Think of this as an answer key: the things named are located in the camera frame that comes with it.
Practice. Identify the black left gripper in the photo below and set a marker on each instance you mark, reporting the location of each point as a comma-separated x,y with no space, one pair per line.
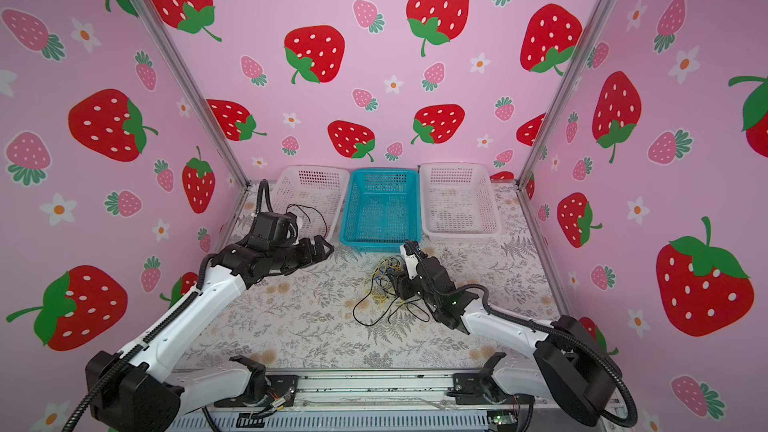
320,250

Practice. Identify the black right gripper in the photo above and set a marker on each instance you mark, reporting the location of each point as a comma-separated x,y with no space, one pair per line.
402,283

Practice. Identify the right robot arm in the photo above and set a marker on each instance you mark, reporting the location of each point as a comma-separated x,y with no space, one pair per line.
572,369

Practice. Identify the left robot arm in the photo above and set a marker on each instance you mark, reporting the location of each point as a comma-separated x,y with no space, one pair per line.
136,388

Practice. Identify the left white plastic basket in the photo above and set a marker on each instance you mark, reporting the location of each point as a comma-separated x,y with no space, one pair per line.
314,194

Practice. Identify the white plastic basket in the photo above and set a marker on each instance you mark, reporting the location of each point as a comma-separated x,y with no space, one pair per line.
458,203
314,194

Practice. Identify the teal plastic basket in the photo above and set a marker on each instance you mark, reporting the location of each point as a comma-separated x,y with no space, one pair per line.
382,210

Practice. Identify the right white plastic basket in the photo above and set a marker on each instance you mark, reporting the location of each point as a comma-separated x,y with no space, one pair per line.
458,203

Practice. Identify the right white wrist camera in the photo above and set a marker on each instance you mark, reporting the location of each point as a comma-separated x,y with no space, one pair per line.
410,254

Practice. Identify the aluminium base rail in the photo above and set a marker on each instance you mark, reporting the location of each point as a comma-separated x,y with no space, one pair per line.
371,400

